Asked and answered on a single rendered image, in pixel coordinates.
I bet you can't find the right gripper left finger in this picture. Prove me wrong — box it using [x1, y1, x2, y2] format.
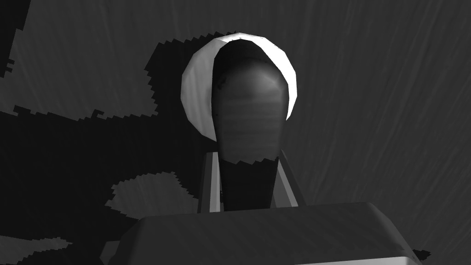
[197, 151, 224, 214]

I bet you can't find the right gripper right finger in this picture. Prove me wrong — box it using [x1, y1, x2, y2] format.
[271, 149, 307, 208]

